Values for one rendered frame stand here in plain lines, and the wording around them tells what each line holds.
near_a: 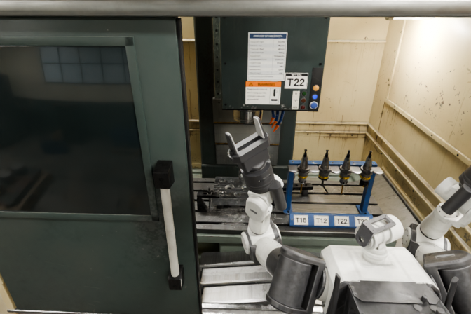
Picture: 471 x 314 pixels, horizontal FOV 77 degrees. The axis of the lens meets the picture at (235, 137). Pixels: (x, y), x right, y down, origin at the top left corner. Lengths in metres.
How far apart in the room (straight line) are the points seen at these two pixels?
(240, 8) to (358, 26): 1.75
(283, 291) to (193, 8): 0.74
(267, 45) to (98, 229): 0.97
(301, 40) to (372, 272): 0.88
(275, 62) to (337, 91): 1.26
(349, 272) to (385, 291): 0.09
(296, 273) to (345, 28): 1.91
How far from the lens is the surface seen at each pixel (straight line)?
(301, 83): 1.36
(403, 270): 0.94
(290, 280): 0.86
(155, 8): 0.82
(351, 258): 0.92
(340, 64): 2.47
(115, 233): 1.22
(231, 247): 1.77
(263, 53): 1.31
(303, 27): 1.31
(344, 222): 1.78
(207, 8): 0.79
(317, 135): 2.63
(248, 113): 1.51
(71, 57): 0.95
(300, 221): 1.72
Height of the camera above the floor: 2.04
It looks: 25 degrees down
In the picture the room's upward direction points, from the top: straight up
